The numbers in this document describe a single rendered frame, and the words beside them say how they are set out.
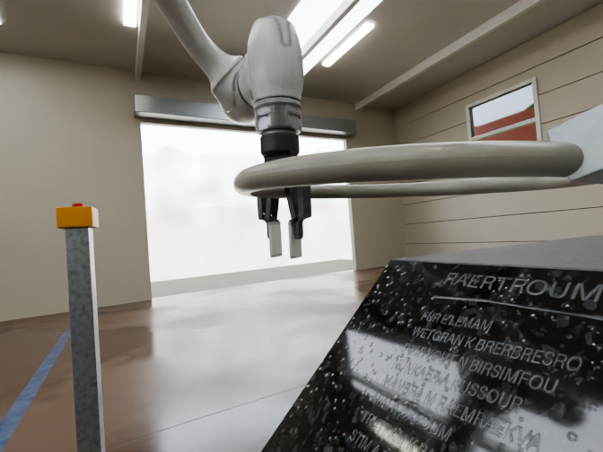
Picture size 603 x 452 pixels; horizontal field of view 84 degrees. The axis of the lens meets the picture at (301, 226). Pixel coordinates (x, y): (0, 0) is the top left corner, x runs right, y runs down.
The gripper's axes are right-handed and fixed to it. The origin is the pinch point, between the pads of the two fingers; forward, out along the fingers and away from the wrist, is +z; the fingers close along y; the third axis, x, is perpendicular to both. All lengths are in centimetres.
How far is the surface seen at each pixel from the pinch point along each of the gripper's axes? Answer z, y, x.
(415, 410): 7.0, 36.1, -28.6
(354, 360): 7.0, 29.5, -24.7
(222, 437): 97, -84, 43
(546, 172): -7.7, 41.9, -14.0
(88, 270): 13, -104, 0
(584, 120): -11.8, 44.5, -11.4
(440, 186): -9.0, 22.7, 22.2
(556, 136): -10.9, 42.6, -11.0
